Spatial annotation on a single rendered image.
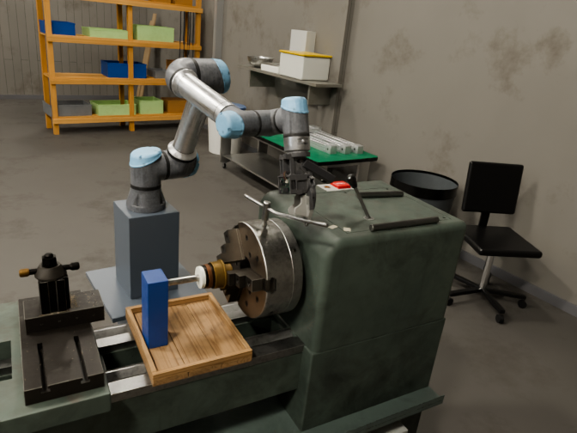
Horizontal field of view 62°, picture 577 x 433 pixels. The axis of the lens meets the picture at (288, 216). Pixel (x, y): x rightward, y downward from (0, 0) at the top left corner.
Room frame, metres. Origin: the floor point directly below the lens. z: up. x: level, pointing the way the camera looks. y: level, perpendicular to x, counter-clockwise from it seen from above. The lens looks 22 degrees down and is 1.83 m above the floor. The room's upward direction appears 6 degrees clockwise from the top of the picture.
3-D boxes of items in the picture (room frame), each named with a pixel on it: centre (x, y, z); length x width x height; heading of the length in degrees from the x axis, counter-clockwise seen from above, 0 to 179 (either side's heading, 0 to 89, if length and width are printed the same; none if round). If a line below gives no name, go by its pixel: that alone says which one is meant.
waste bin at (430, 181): (4.05, -1.13, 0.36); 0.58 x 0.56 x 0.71; 127
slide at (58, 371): (1.11, 0.61, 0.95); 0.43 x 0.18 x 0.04; 31
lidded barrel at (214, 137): (6.97, 1.04, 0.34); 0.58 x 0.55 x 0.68; 37
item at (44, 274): (1.17, 0.64, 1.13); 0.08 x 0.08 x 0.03
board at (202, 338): (1.29, 0.29, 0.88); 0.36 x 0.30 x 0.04; 31
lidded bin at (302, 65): (5.78, 0.01, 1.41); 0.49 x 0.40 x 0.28; 37
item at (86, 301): (1.18, 0.62, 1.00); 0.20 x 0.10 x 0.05; 121
